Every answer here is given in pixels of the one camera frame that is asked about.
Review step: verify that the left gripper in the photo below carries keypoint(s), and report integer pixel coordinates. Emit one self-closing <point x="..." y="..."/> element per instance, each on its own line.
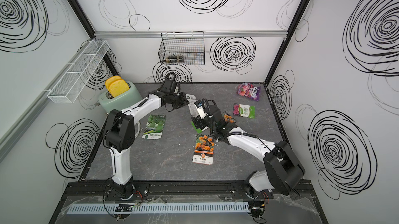
<point x="183" y="101"/>

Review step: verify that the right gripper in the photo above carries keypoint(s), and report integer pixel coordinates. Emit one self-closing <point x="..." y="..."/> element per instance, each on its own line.
<point x="199" y="121"/>

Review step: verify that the small marigold seed packet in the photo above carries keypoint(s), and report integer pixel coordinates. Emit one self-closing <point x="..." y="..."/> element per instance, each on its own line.
<point x="230" y="118"/>

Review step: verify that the large marigold seed packet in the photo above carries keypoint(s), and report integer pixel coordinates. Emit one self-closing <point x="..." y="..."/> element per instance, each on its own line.
<point x="203" y="150"/>

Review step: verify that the impatiens pink flower packet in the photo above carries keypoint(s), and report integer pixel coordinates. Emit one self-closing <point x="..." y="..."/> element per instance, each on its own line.
<point x="246" y="111"/>

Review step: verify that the green vegetable seed packet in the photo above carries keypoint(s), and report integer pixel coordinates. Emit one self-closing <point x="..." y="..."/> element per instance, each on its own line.
<point x="154" y="127"/>

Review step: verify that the mixed flowers seed packet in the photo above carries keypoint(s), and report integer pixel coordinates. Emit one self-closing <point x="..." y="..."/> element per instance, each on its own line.
<point x="192" y="107"/>

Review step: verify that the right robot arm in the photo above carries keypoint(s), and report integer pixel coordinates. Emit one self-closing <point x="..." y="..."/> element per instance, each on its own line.
<point x="283" y="170"/>

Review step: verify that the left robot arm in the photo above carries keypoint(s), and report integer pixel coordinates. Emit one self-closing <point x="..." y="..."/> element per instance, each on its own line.
<point x="120" y="132"/>

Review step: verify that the dark object in basket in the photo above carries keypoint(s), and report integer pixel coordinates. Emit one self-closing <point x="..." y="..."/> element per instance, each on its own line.
<point x="175" y="59"/>

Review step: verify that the purple candy bag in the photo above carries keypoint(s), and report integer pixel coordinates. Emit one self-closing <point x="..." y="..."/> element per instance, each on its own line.
<point x="249" y="90"/>

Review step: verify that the yellow toast slice front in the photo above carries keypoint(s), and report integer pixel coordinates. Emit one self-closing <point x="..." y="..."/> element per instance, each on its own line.
<point x="118" y="87"/>

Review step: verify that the yellow toast slice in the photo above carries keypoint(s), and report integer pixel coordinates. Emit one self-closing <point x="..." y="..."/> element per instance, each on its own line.
<point x="118" y="87"/>
<point x="111" y="80"/>

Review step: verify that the yellow toast slice back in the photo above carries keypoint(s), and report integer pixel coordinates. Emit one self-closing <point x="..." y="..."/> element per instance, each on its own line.
<point x="111" y="80"/>

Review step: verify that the mint green toaster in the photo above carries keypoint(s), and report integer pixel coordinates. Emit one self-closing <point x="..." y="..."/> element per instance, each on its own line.
<point x="122" y="101"/>

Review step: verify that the black wire wall basket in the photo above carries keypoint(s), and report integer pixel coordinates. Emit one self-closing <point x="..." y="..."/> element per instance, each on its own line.
<point x="193" y="50"/>

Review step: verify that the white wire shelf basket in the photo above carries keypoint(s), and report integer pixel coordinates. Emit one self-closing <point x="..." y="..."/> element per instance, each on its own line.
<point x="79" y="71"/>

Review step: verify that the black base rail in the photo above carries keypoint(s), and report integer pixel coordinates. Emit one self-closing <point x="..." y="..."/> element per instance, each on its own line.
<point x="148" y="189"/>

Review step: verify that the aluminium wall rail back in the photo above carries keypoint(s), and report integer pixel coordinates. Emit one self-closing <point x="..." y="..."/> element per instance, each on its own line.
<point x="191" y="34"/>

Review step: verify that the aluminium wall rail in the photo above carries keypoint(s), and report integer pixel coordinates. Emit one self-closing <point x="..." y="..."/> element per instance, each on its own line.
<point x="18" y="129"/>
<point x="191" y="34"/>

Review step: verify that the white slotted cable duct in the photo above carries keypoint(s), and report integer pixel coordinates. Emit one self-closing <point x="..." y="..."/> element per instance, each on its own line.
<point x="158" y="208"/>

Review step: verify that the aluminium wall rail left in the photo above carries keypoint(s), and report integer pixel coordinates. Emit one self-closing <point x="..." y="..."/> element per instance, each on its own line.
<point x="18" y="129"/>

